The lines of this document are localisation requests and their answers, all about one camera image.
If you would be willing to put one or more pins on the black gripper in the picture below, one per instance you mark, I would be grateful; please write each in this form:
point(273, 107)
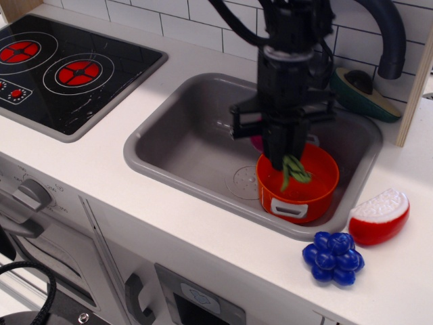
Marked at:
point(290, 93)

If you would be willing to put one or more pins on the purple toy beet green stems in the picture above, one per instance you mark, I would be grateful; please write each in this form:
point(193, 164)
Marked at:
point(292, 169)

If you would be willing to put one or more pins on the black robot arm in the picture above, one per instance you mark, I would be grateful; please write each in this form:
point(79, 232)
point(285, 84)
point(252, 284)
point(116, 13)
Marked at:
point(292, 26)

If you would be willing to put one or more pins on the orange toy pot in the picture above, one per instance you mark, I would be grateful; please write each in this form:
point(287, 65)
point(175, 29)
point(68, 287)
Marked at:
point(300, 202)

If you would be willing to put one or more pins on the grey plastic sink basin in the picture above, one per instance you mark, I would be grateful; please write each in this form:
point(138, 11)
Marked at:
point(186, 144)

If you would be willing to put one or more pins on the toy avocado half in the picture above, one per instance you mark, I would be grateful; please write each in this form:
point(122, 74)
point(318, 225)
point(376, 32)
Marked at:
point(355, 92)

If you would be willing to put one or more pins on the red white toy fruit wedge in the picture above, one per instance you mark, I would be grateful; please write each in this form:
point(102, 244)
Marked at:
point(380, 218)

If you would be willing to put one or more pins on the blue toy grape bunch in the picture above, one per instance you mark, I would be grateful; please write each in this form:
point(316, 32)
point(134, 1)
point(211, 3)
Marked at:
point(333, 257)

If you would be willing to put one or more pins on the black toy faucet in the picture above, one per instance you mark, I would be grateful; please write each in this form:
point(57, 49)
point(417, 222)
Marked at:
point(370, 36)

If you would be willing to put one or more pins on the wooden side panel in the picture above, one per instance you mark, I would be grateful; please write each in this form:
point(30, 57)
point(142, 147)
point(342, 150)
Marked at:
point(420, 82)

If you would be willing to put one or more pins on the black toy stovetop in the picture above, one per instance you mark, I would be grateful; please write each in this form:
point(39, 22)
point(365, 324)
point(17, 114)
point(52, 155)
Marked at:
point(61, 80)

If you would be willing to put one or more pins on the grey oven knob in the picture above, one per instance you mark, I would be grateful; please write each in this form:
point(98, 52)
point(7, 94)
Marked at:
point(32, 195)

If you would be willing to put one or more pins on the grey dishwasher handle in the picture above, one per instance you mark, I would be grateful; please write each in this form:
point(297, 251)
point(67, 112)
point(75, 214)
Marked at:
point(132, 288)

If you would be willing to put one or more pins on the grey oven door handle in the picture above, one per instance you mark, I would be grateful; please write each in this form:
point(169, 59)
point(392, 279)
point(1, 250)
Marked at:
point(20, 221)

